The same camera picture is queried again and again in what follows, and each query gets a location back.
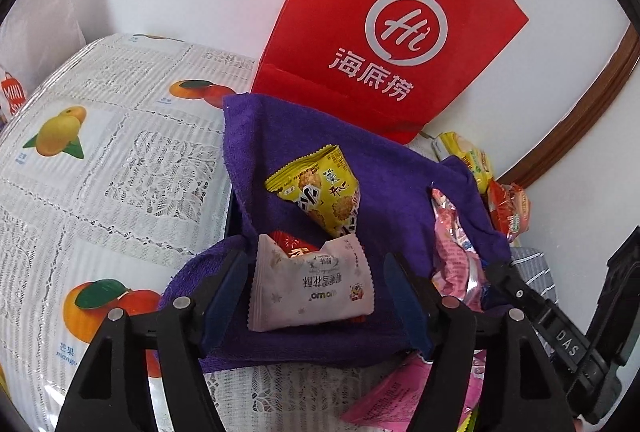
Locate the purple towel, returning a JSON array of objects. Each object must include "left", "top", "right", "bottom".
[{"left": 160, "top": 92, "right": 513, "bottom": 370}]

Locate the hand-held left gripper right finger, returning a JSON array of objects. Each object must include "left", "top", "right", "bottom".
[{"left": 382, "top": 252, "right": 573, "bottom": 432}]

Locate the yellow tea packet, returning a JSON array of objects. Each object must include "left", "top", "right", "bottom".
[{"left": 432, "top": 132, "right": 496, "bottom": 195}]

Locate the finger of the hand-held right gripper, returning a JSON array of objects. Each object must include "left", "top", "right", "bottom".
[{"left": 485, "top": 259, "right": 583, "bottom": 360}]

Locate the white plastic bag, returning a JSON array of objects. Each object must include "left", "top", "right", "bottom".
[{"left": 0, "top": 0, "right": 88, "bottom": 92}]

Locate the pink snack packet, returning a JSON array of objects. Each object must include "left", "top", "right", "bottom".
[
  {"left": 435, "top": 234, "right": 493, "bottom": 313},
  {"left": 345, "top": 352, "right": 486, "bottom": 432}
]

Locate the orange tea packet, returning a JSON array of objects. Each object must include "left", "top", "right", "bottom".
[{"left": 487, "top": 179, "right": 533, "bottom": 245}]

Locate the red white small bag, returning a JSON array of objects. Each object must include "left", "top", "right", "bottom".
[{"left": 0, "top": 72, "right": 26, "bottom": 115}]

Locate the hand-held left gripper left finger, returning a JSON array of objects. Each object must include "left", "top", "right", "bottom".
[{"left": 54, "top": 249, "right": 251, "bottom": 432}]

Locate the red snack packet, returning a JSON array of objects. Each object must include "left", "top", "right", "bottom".
[{"left": 272, "top": 232, "right": 321, "bottom": 260}]

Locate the fruit print lace tablecloth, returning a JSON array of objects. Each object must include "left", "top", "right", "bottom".
[{"left": 0, "top": 32, "right": 501, "bottom": 432}]

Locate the brown wooden frame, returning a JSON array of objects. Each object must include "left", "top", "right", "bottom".
[{"left": 495, "top": 26, "right": 640, "bottom": 193}]

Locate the pink bear candy packet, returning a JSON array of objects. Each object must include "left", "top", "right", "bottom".
[{"left": 431, "top": 188, "right": 473, "bottom": 253}]

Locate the grey checked cloth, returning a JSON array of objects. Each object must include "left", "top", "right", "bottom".
[{"left": 510, "top": 247, "right": 561, "bottom": 303}]

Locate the white pastry packet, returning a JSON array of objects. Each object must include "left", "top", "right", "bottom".
[{"left": 247, "top": 233, "right": 376, "bottom": 332}]

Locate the yellow biscuit packet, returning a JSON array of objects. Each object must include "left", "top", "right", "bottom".
[{"left": 265, "top": 145, "right": 362, "bottom": 239}]

